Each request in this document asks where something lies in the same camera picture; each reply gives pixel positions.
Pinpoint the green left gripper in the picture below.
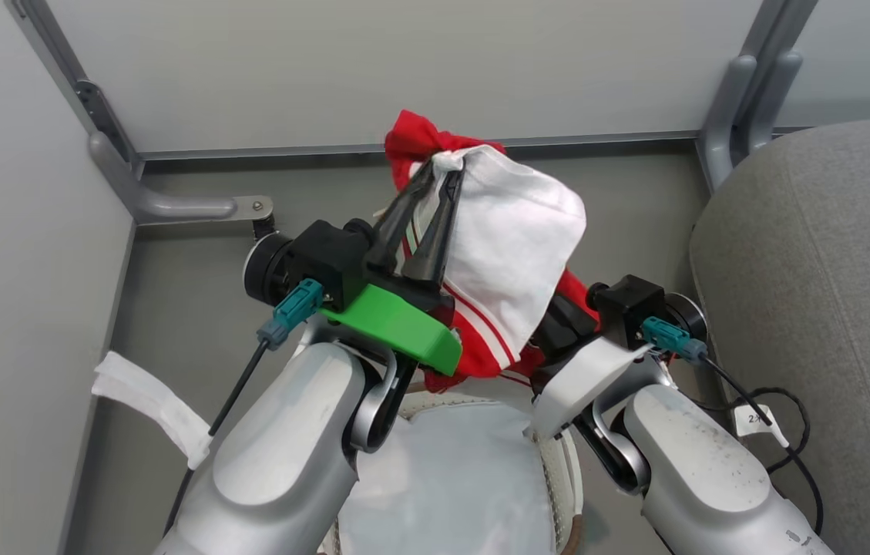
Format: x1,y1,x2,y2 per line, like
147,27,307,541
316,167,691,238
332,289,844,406
319,160,467,378

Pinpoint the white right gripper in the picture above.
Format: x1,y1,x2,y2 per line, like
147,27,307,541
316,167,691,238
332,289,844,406
530,296,656,442

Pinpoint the red and white garment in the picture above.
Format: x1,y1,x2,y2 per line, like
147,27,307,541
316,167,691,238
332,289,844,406
371,109,606,395

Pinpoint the grey fabric sofa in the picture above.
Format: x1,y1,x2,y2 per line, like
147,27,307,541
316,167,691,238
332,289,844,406
688,116,870,555

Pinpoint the white laundry basket brown rim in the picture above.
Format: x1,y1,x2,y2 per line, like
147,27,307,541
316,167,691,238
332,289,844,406
317,389,586,555

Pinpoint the grey partition foot bar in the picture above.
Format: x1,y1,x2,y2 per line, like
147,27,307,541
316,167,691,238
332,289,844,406
87,130,276,227

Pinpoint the teal right cable connector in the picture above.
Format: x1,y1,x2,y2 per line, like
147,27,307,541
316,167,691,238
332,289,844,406
640,315,710,365

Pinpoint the teal cable connector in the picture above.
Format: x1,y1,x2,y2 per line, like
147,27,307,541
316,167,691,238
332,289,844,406
257,278,325,350
640,315,710,365

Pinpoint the teal left cable connector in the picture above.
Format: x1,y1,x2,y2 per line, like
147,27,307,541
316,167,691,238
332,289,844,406
257,278,325,350

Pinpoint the grey partition bottom rail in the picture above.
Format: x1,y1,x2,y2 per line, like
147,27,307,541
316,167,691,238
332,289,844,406
139,126,815,163

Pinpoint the white cable label tag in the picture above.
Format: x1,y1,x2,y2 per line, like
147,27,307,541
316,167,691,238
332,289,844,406
733,404,791,449

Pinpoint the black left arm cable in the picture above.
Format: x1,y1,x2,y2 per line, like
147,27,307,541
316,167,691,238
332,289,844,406
162,338,271,536

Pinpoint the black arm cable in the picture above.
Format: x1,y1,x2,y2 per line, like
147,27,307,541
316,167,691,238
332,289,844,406
162,338,271,536
700,355,826,537

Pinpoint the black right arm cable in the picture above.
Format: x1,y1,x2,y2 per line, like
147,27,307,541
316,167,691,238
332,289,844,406
700,355,826,537

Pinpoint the grey double partition post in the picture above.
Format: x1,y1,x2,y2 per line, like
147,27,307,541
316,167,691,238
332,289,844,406
696,0,821,194

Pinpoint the white fabric strap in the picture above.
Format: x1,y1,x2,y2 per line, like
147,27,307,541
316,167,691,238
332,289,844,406
91,351,215,471

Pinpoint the grey partition corner post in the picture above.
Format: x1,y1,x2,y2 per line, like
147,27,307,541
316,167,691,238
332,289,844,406
6,0,146,180

